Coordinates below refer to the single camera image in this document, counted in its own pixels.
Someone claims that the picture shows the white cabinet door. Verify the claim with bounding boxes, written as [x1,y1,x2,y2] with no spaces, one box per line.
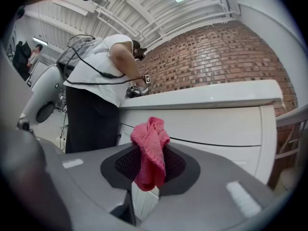
[119,122,135,147]

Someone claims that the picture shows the white vanity cabinet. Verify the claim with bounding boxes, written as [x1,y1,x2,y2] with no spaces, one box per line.
[117,79,283,222]

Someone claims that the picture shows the white ceiling pipes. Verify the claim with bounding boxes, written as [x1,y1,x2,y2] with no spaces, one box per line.
[91,0,239,48]

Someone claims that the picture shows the black floor cable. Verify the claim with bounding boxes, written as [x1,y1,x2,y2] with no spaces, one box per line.
[59,114,69,152]

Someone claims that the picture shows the black office chair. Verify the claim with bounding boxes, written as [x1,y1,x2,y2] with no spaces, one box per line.
[12,40,32,81]

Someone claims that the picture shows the white rounded appliance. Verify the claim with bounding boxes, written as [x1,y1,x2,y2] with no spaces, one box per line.
[19,63,67,130]

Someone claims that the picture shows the white folding table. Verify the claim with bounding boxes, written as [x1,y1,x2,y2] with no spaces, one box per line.
[274,104,308,159]

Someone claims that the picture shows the pink knitted cloth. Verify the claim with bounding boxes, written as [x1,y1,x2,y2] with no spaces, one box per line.
[130,116,171,192]

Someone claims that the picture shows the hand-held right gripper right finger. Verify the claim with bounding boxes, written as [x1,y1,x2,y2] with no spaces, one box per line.
[141,144,284,231]

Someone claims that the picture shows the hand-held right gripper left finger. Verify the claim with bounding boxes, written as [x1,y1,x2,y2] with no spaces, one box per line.
[39,138,142,231]

